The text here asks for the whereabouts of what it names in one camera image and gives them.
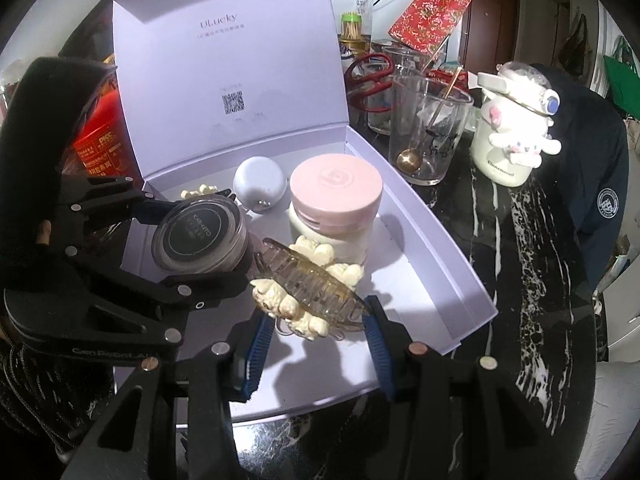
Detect red handled scissors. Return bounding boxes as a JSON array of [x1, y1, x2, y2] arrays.
[[345, 52, 398, 113]]

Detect brown wooden door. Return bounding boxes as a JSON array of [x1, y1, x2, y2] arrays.
[[460, 0, 521, 68]]

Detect red patterned paper bag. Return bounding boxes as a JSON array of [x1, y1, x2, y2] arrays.
[[387, 0, 473, 56]]

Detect clear glass cup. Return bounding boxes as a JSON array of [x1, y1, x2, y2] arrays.
[[389, 74, 475, 187]]

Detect cream jar with pink base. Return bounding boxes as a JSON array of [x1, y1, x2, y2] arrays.
[[289, 205, 377, 268]]

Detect red tin can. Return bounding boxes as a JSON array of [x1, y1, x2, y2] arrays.
[[72, 80, 132, 181]]

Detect clear brown flower hair claw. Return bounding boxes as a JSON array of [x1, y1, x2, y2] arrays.
[[249, 236, 373, 345]]

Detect white dome case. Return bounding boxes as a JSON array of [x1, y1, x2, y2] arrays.
[[233, 156, 288, 211]]

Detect green toothpick jar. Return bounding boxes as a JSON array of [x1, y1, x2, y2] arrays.
[[337, 10, 368, 53]]

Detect green tote bag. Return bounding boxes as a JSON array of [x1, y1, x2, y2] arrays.
[[602, 52, 640, 116]]

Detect white cartoon dog mug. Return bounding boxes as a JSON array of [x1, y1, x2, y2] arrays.
[[469, 60, 563, 188]]

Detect clear glass holding scissors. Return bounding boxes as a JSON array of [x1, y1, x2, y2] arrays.
[[367, 47, 426, 136]]

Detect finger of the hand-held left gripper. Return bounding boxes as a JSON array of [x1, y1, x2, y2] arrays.
[[61, 244, 262, 312], [64, 176, 177, 222]]

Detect gold spoon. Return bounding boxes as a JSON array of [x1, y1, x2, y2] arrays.
[[396, 67, 463, 173]]

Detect clear jar with black lid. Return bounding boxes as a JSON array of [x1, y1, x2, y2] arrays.
[[151, 196, 249, 277]]

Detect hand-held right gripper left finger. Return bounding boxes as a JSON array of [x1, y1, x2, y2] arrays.
[[60, 310, 276, 480]]

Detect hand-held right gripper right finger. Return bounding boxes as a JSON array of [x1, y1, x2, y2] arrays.
[[362, 296, 563, 480]]

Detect pink round compact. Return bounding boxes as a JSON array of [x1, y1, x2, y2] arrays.
[[289, 155, 385, 228]]

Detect lavender gift box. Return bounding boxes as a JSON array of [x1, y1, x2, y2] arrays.
[[94, 0, 501, 428]]

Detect dark navy jacket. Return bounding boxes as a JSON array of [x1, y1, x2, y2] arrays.
[[510, 62, 631, 301]]

